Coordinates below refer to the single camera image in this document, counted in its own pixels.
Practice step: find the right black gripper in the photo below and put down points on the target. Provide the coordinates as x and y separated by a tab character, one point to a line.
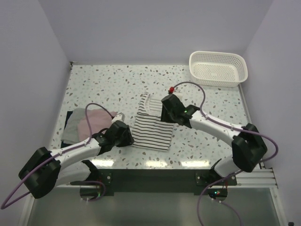
164	117

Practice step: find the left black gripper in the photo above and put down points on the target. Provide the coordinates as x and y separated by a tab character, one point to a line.
129	140

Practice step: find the black white striped tank top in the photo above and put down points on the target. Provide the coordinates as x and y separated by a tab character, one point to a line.
149	131

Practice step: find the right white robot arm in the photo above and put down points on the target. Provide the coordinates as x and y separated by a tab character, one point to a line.
247	147

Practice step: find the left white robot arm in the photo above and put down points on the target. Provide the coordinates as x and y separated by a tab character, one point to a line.
47	169

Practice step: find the pink folded tank top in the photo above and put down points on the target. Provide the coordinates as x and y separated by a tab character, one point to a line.
98	118

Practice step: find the grey folded tank top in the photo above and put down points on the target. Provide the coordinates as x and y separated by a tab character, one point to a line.
70	133

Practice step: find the navy folded tank top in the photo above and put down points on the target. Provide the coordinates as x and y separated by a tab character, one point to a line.
69	113

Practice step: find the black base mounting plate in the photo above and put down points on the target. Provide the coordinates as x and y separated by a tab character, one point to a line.
111	181

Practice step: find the white plastic basket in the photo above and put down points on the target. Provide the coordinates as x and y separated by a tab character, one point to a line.
217	69

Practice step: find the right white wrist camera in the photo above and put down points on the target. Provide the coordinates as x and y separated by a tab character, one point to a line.
176	92

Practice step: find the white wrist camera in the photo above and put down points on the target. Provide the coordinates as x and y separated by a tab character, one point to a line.
176	92
118	117

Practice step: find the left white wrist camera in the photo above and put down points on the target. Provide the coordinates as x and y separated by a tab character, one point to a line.
118	117

